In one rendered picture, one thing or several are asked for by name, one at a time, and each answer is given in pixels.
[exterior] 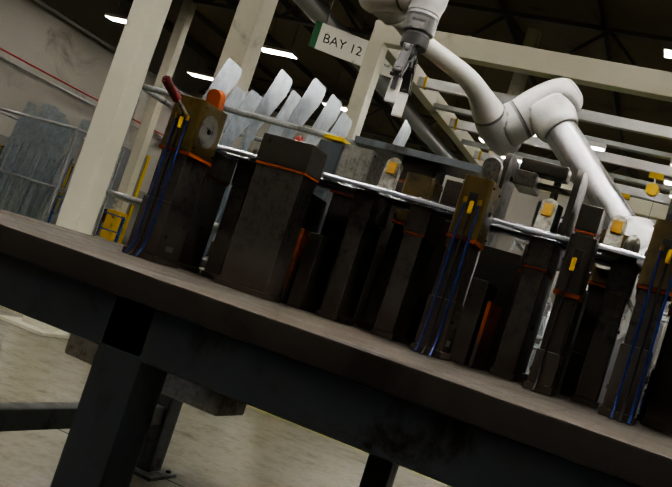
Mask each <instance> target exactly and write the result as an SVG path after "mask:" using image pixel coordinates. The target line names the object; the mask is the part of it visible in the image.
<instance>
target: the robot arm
mask: <svg viewBox="0 0 672 487"><path fill-rule="evenodd" d="M448 1H449V0H359V3H360V5H361V7H362V8H363V9H364V10H365V11H367V12H369V13H371V14H374V16H376V17H377V18H379V19H380V20H381V21H382V22H383V23H384V24H385V25H388V26H393V27H394V28H395V29H396V30H397V31H398V33H399V34H400V35H401V36H402V38H401V41H400V45H401V47H402V50H401V52H400V54H399V56H398V58H397V60H396V62H395V64H394V66H393V68H392V71H390V75H392V76H391V79H390V83H389V86H388V89H387V92H386V95H385V98H384V101H385V102H389V103H392V104H394V106H393V109H392V112H391V116H394V117H398V118H401V117H402V114H403V111H404V108H405V105H406V102H407V99H408V96H411V95H412V94H411V88H412V84H413V80H414V75H415V71H416V67H417V64H418V58H417V54H422V55H424V56H425V57H426V58H427V59H429V60H430V61H431V62H432V63H434V64H435V65H436V66H437V67H439V68H440V69H441V70H442V71H444V72H445V73H446V74H447V75H448V76H450V77H451V78H452V79H453V80H454V81H456V82H457V83H458V84H459V85H460V86H461V87H462V89H463V90H464V91H465V93H466V95H467V97H468V101H469V104H470V108H471V113H472V118H473V120H474V123H475V126H476V129H477V132H478V133H479V135H480V137H481V139H482V140H483V142H484V143H485V144H486V145H487V147H488V148H489V149H490V150H492V151H493V152H494V153H495V154H497V155H499V156H502V157H505V156H506V154H507V153H511V154H515V153H516V152H517V151H518V150H519V148H520V147H521V143H523V142H524V141H526V140H527V139H529V138H531V137H533V136H536V137H538V138H539V139H540V140H541V141H543V142H545V143H547V144H549V146H550V148H551V149H552V151H553V152H554V154H555V156H556V157H557V159H558V161H559V162H560V164H561V165H562V166H564V167H568V168H570V171H571V177H570V180H571V182H572V183H573V185H574V181H575V178H576V175H577V173H578V171H579V170H583V171H586V172H587V176H588V184H587V189H586V194H585V197H584V203H585V204H587V205H591V206H595V207H599V208H603V209H604V211H605V215H606V216H605V219H604V222H603V226H602V229H601V230H603V229H604V230H607V229H608V226H609V223H610V220H611V218H612V217H613V216H615V215H622V216H624V217H625V218H626V219H627V229H626V232H625V235H627V236H631V235H637V237H639V239H640V241H641V246H640V250H639V254H642V255H644V254H645V251H646V250H647V248H648V245H649V242H650V239H651V236H652V233H653V229H654V228H653V225H654V223H653V222H652V221H651V220H649V219H646V218H643V217H636V215H635V214H634V212H633V211H632V209H631V207H630V206H629V204H628V203H627V201H626V200H625V198H624V197H623V195H622V194H621V192H620V191H619V189H618V188H617V186H616V184H615V183H614V181H613V180H612V178H611V177H610V175H609V174H608V172H607V171H606V169H605V168H604V166H603V165H602V163H601V161H600V159H599V158H598V156H597V155H596V153H595V152H594V150H593V149H592V147H591V145H590V144H589V142H588V141H587V139H586V138H585V136H584V135H583V133H582V132H581V130H580V129H579V127H578V116H577V113H578V112H579V111H580V110H581V108H582V105H583V96H582V93H581V91H580V90H579V88H578V87H577V85H576V84H575V83H574V82H573V81H572V80H571V79H569V78H557V79H552V80H548V81H545V82H543V83H541V84H538V85H536V86H534V87H532V88H530V89H529V90H527V91H525V92H523V93H521V94H520V95H518V96H517V97H516V98H514V99H513V100H511V101H509V102H507V103H504V104H502V103H501V102H500V100H499V99H498V98H497V97H496V96H495V95H494V93H493V92H492V91H491V89H490V88H489V87H488V85H487V84H486V83H485V81H484V80H483V79H482V78H481V76H480V75H479V74H478V73H477V72H476V71H475V70H474V69H473V68H472V67H470V66H469V65H468V64H467V63H466V62H464V61H463V60H462V59H460V58H459V57H458V56H456V55H455V54H454V53H452V52H451V51H449V50H448V49H447V48H445V47H444V46H443V45H441V44H440V43H439V42H437V41H436V40H435V39H433V38H434V35H435V32H436V29H437V25H438V24H439V20H440V17H441V15H442V14H443V13H444V11H445V9H446V7H447V4H448ZM400 86H401V88H400ZM404 89H406V90H404ZM399 90H400V92H399ZM628 326H629V325H628V323H627V322H626V321H625V319H624V317H623V318H622V322H621V325H620V328H619V330H620V333H619V334H618V335H617V338H616V342H615V345H614V346H616V345H618V344H620V343H622V342H624V339H625V336H626V333H627V329H628Z"/></svg>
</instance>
